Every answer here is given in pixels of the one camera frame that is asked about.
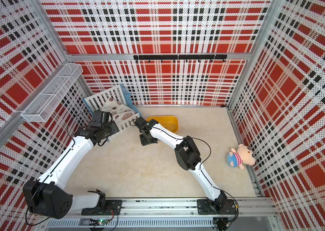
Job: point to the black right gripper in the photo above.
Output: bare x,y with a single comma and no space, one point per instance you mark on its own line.
143,141

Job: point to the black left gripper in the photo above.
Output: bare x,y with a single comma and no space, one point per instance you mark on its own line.
114,127

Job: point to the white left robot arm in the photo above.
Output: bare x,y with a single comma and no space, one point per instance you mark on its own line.
46,196

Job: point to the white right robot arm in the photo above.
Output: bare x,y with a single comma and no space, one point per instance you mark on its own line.
189,158

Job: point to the yellow plastic storage box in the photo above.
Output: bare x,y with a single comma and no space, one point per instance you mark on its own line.
168,121

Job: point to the white patterned blanket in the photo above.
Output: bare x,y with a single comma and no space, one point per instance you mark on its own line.
119,111

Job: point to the green circuit board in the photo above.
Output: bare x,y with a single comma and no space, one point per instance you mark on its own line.
98,222

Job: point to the pink plush pig toy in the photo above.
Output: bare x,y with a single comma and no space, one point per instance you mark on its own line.
241,157

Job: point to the black wall hook rail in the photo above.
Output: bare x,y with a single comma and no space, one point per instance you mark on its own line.
181,57

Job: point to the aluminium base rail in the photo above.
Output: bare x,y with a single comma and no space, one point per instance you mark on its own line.
254,214

